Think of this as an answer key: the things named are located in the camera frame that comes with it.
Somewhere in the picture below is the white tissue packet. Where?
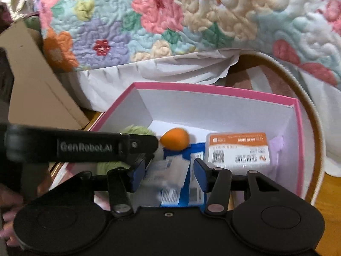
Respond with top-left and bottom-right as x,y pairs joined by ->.
142,158 -> 191,206

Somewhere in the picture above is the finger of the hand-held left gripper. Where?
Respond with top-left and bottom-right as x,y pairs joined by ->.
128,134 -> 159,164

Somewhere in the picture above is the clear plastic box orange label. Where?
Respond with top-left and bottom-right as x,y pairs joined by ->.
204,132 -> 271,169

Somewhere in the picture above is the purple plush toy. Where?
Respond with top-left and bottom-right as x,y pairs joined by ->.
269,135 -> 285,155

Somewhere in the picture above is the floral quilt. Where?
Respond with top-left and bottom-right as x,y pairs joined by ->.
64,48 -> 341,178
39,0 -> 341,86

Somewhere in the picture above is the pink cardboard box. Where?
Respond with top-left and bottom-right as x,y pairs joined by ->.
49,82 -> 305,208

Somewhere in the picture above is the person's left hand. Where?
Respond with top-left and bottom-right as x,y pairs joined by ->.
0,184 -> 26,246

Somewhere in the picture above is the blue wipes packet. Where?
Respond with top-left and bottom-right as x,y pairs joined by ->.
160,143 -> 208,207

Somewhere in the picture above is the orange makeup sponge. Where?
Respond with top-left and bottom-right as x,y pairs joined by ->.
160,128 -> 190,150

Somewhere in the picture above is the green yarn ball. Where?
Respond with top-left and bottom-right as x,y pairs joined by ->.
96,125 -> 157,176

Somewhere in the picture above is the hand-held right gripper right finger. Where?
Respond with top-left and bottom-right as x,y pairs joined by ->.
194,158 -> 280,215

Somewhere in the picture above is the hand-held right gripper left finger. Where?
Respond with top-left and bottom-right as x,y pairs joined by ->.
68,159 -> 146,216

